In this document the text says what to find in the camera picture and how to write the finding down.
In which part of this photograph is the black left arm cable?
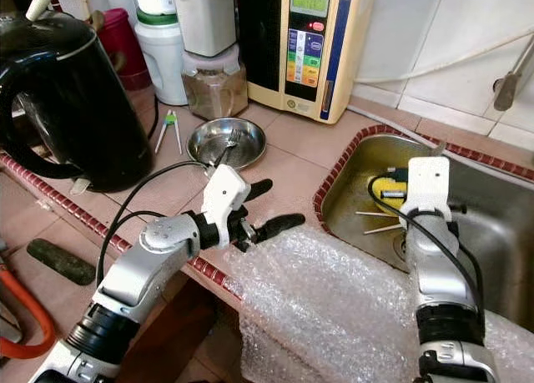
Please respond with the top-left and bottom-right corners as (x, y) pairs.
(98, 160), (218, 288)

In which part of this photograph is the cream water ionizer machine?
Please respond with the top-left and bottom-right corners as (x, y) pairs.
(235, 0), (376, 123)

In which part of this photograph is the clear bubble wrap sheet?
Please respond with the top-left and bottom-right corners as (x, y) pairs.
(221, 224), (534, 383)

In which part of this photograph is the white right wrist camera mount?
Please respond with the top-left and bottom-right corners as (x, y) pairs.
(400, 155), (453, 234)

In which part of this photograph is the yellow plastic bowl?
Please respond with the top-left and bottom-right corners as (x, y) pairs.
(371, 176), (410, 217)

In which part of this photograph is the white training chopsticks green hinge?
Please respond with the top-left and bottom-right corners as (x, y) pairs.
(355, 208), (406, 235)
(154, 109), (184, 155)

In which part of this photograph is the steel sink drain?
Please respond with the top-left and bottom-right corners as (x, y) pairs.
(392, 233), (414, 263)

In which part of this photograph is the dark green oblong object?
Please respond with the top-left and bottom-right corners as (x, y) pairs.
(27, 238), (98, 286)

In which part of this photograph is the maroon plastic cup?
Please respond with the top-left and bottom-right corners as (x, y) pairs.
(88, 8), (141, 92)

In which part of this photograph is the stainless steel sink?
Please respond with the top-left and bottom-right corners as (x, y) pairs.
(313, 124), (534, 334)

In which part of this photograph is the white filter bottle green band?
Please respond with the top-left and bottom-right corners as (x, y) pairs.
(132, 0), (189, 106)

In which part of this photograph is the cream rubber hose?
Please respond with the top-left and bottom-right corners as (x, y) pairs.
(352, 28), (534, 86)

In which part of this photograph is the black electric kettle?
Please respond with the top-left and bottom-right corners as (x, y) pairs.
(0, 14), (155, 194)

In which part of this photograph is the silver flexible spout hose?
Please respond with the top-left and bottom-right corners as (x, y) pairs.
(25, 0), (63, 23)

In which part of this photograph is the round steel dish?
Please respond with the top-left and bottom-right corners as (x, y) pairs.
(188, 118), (268, 169)

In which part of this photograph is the glass jar brown powder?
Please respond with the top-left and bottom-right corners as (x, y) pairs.
(181, 49), (249, 121)

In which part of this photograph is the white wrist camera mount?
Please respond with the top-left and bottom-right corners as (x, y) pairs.
(400, 155), (453, 234)
(200, 164), (253, 250)

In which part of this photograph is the grey metal faucet pipe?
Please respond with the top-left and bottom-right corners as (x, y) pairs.
(492, 34), (534, 113)

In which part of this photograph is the translucent white plastic container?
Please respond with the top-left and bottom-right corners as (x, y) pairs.
(171, 0), (239, 58)

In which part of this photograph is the orange gas hose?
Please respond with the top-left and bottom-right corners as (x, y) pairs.
(0, 266), (58, 360)

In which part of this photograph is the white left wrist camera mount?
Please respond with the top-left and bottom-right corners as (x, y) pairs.
(200, 164), (253, 250)

